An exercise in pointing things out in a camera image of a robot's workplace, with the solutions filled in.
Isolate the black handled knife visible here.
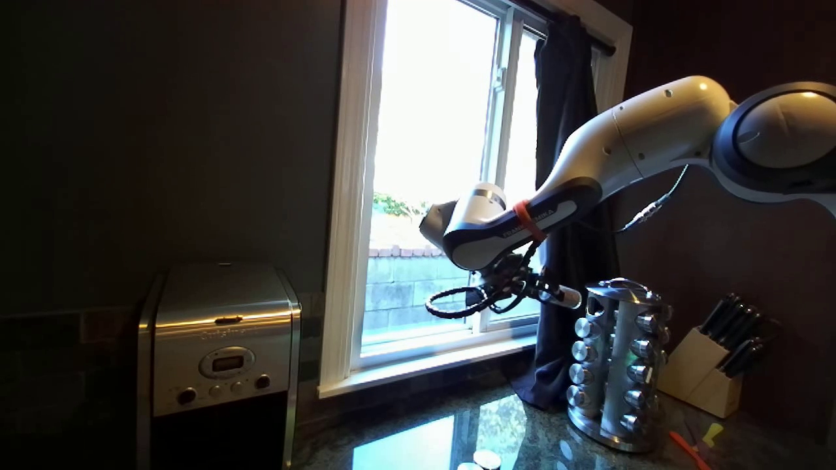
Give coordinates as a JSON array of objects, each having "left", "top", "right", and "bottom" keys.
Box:
[
  {"left": 699, "top": 292, "right": 743, "bottom": 339},
  {"left": 720, "top": 337, "right": 773, "bottom": 379},
  {"left": 709, "top": 301, "right": 752, "bottom": 350},
  {"left": 719, "top": 311, "right": 769, "bottom": 357}
]

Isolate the steel revolving spice rack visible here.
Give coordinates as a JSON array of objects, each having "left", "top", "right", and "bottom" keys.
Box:
[{"left": 564, "top": 273, "right": 673, "bottom": 455}]

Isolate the orange plastic spatula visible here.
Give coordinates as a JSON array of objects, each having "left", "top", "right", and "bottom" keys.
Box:
[{"left": 666, "top": 429, "right": 714, "bottom": 470}]

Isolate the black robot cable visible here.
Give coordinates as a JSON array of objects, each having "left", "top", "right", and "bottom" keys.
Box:
[{"left": 423, "top": 243, "right": 560, "bottom": 322}]

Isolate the white framed window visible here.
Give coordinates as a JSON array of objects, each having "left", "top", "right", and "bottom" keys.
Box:
[{"left": 313, "top": 0, "right": 635, "bottom": 403}]

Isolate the wooden knife block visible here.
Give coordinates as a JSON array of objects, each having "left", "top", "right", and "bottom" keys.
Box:
[{"left": 656, "top": 323, "right": 748, "bottom": 423}]

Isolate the thin grey cable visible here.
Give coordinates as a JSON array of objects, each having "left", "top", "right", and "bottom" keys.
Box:
[{"left": 612, "top": 165, "right": 694, "bottom": 234}]

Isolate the dark window curtain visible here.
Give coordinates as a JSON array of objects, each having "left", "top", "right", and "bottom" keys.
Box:
[{"left": 511, "top": 11, "right": 622, "bottom": 413}]

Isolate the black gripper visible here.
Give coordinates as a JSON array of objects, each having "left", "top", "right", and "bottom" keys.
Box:
[{"left": 475, "top": 259, "right": 564, "bottom": 312}]

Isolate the stainless steel coffee maker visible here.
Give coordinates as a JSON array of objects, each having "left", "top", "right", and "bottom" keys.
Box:
[{"left": 133, "top": 259, "right": 306, "bottom": 470}]

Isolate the orange cable strap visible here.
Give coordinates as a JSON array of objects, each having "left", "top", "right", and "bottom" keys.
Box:
[{"left": 510, "top": 198, "right": 551, "bottom": 245}]

